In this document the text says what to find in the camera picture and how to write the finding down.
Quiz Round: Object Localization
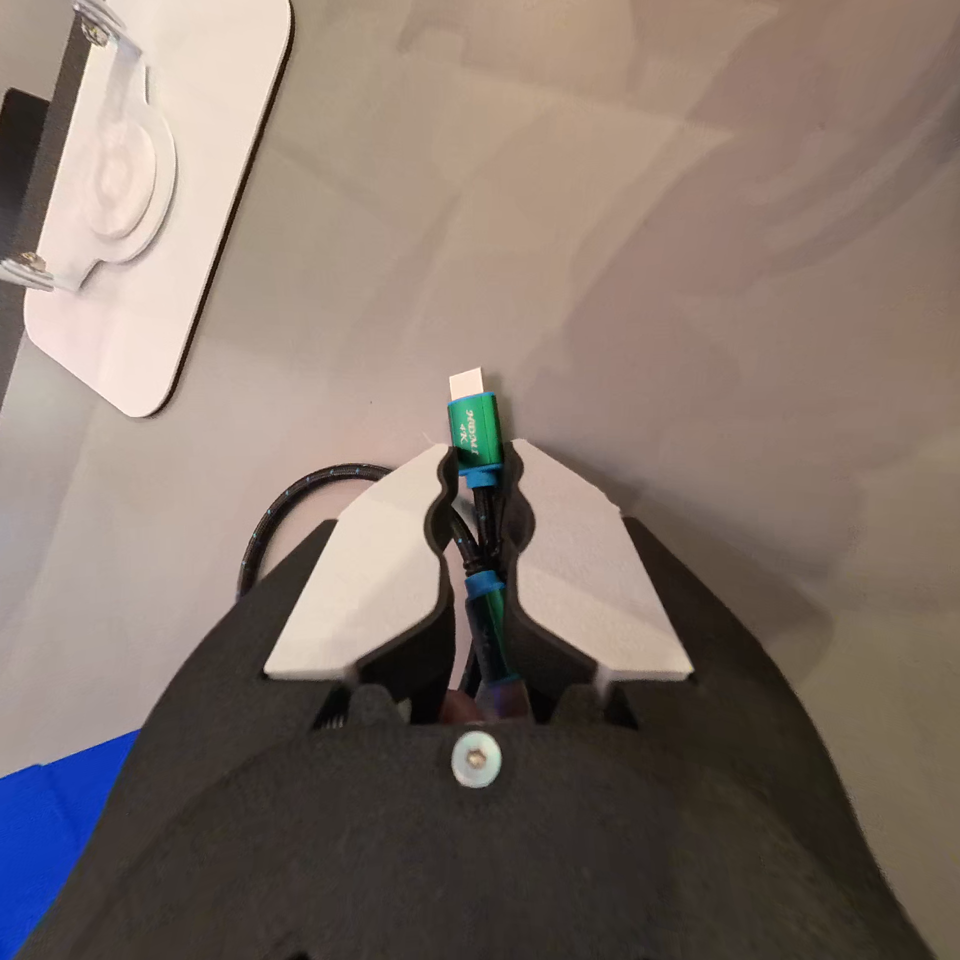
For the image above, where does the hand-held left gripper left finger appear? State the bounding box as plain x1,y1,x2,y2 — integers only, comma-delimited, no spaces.
262,442,460,680

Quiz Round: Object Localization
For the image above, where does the clear acrylic stand bracket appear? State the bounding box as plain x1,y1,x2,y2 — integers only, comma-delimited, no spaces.
0,0,179,295

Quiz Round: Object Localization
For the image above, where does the dark grey flat panel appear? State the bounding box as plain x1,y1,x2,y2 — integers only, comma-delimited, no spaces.
0,88,55,260

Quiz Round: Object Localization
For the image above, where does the blue plastic bin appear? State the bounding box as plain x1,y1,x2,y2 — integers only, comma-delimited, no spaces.
0,731,140,960

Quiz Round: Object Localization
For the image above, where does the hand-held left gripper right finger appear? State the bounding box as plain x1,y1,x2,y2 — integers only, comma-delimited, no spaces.
502,438,695,682

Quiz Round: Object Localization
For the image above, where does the green plug braided cable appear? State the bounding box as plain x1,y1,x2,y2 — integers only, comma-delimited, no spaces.
236,371,530,725

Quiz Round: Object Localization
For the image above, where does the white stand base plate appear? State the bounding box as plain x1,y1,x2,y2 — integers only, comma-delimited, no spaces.
22,0,295,419

